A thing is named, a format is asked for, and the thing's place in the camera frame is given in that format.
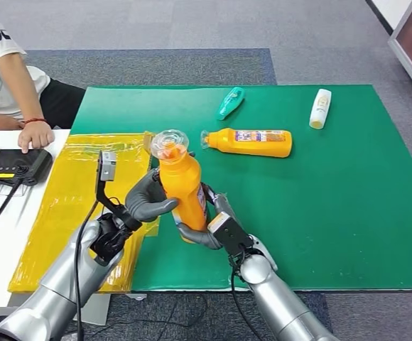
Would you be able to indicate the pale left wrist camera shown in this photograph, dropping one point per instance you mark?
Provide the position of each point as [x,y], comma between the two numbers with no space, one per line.
[108,165]

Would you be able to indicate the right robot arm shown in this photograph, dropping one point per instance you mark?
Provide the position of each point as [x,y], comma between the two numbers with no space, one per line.
[281,306]

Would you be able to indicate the teal plastic bottle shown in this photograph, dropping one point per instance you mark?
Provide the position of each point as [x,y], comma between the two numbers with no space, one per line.
[230,102]

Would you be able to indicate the orange detergent bottle clear cap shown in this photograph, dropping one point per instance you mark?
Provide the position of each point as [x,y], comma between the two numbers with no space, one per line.
[183,188]
[256,147]

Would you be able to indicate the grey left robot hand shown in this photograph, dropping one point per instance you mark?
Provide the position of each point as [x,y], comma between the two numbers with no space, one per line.
[146,197]

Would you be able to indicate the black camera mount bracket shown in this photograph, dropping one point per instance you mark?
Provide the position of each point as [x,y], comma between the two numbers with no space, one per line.
[115,209]

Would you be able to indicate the white plastic bottle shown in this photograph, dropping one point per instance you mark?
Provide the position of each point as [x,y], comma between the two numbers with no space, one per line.
[320,109]

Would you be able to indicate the green table mat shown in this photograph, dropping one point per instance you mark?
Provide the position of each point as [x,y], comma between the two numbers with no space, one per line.
[333,202]

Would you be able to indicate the black controller with antennas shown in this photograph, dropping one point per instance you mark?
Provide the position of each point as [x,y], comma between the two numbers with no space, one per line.
[17,164]

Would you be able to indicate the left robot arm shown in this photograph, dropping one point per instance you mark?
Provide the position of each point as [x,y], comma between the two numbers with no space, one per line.
[60,282]

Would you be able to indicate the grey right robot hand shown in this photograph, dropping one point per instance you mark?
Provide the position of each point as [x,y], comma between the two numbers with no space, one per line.
[198,237]

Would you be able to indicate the person's hand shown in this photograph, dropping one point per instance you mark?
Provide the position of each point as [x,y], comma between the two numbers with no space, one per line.
[35,136]

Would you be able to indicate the yellow plastic sheet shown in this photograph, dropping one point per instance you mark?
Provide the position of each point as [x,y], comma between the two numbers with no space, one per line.
[67,197]

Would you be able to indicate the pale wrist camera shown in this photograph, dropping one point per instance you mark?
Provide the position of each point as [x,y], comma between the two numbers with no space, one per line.
[108,165]
[231,233]

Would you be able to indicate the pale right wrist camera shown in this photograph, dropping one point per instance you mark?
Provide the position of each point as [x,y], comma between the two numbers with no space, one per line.
[231,233]

